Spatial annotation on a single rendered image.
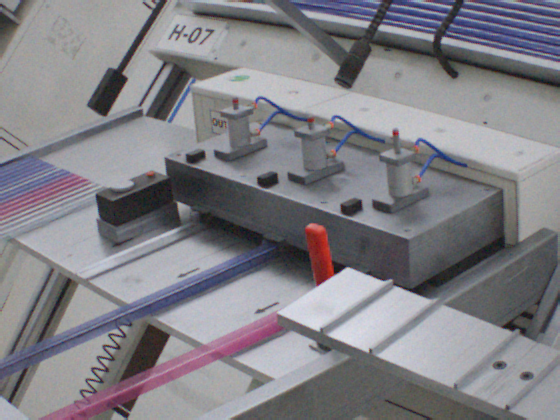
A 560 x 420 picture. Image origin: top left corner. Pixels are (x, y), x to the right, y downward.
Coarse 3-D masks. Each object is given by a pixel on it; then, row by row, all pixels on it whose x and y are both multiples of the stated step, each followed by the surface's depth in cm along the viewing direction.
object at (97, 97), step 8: (112, 72) 112; (120, 72) 113; (104, 80) 112; (112, 80) 112; (120, 80) 113; (96, 88) 112; (104, 88) 112; (112, 88) 112; (120, 88) 113; (96, 96) 112; (104, 96) 112; (112, 96) 113; (88, 104) 112; (96, 104) 112; (104, 104) 112; (112, 104) 113; (96, 112) 113; (104, 112) 112
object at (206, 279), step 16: (240, 256) 110; (256, 256) 110; (272, 256) 111; (208, 272) 108; (224, 272) 108; (240, 272) 109; (176, 288) 105; (192, 288) 106; (208, 288) 107; (128, 304) 103; (144, 304) 103; (160, 304) 104; (96, 320) 100; (112, 320) 101; (128, 320) 102; (64, 336) 98; (80, 336) 99; (96, 336) 100; (16, 352) 96; (32, 352) 96; (48, 352) 97; (0, 368) 93; (16, 368) 95
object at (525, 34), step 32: (256, 0) 146; (320, 0) 138; (352, 0) 135; (416, 0) 128; (448, 0) 125; (480, 0) 122; (512, 0) 119; (544, 0) 116; (448, 32) 123; (480, 32) 120; (512, 32) 117; (544, 32) 114
